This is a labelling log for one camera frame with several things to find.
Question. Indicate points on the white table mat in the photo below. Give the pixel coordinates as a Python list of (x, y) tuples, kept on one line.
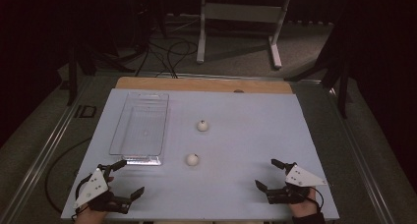
[(236, 152)]

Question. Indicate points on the white metal stand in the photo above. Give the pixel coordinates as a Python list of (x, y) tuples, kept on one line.
[(242, 12)]

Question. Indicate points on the white ball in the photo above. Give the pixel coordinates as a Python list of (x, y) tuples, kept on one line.
[(192, 159), (202, 125)]

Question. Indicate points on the wooden table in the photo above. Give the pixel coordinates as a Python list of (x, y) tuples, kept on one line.
[(203, 84)]

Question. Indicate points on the person's left hand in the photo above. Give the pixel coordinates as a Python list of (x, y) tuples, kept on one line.
[(90, 218)]

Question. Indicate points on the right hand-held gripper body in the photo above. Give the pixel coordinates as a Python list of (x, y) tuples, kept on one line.
[(301, 178)]

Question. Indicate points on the metal floor rail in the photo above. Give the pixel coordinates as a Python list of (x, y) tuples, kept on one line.
[(357, 152), (42, 152)]

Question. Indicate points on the clear plastic tray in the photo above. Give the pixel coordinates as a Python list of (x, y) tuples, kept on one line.
[(141, 129)]

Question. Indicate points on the black tripod stand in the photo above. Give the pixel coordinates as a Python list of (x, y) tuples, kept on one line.
[(337, 67), (82, 63)]

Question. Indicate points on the person's right hand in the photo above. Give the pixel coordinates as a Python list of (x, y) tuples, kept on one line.
[(303, 208)]

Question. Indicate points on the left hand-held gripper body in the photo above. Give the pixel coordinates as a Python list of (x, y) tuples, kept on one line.
[(93, 186)]

